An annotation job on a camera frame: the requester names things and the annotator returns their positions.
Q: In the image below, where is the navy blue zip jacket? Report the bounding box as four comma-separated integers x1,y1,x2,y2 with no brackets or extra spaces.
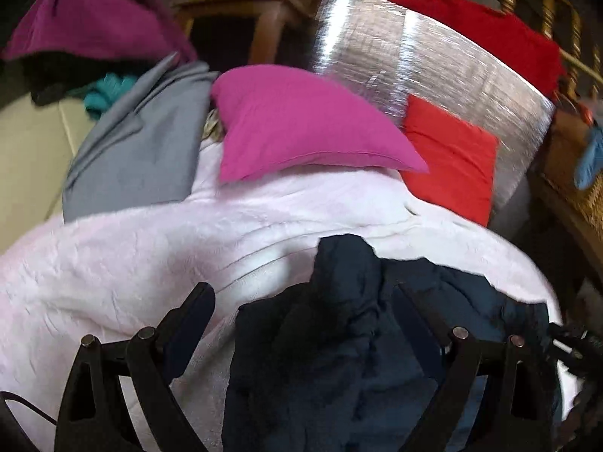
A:
222,235,561,451

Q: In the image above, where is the wicker basket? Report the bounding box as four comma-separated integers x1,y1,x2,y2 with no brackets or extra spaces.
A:
540,109,602,264

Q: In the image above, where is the pale pink blanket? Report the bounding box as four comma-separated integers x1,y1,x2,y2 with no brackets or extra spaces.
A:
1,141,562,451

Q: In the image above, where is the blue cloth in basket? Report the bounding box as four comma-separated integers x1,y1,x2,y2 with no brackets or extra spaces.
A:
573,122,603,191

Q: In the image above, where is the red pillow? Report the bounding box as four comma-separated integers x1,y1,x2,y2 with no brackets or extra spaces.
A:
402,95,499,226

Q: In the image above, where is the grey garment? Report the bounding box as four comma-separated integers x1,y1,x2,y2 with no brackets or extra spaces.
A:
61,54,218,223

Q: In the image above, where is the cream leather sofa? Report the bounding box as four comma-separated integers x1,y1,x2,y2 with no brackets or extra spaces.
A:
0,95,94,251

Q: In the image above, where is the red cloth on railing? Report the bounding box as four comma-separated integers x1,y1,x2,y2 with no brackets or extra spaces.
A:
390,0,564,97

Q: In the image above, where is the teal garment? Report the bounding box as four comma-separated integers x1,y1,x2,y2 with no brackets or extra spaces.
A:
67,73,138,121

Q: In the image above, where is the black garment on sofa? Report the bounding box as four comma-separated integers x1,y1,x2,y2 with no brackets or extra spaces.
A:
17,52,154,106

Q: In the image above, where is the magenta pillow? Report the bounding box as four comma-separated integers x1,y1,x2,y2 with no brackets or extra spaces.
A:
211,64,428,183

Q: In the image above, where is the silver foil insulation panel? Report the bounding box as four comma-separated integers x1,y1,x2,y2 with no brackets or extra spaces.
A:
308,0,554,211

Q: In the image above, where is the purple fleece garment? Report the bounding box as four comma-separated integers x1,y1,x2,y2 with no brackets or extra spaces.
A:
2,0,197,63

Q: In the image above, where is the black cable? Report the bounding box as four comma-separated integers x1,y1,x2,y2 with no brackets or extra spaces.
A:
0,391,58,427

